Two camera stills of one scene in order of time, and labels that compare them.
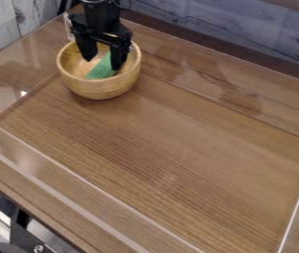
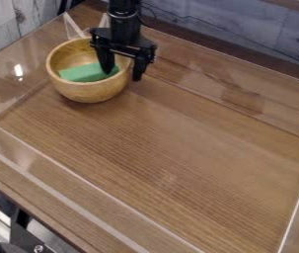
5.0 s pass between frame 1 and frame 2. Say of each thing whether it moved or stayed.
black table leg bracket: stayed
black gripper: moved
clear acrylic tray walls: stayed
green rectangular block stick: moved
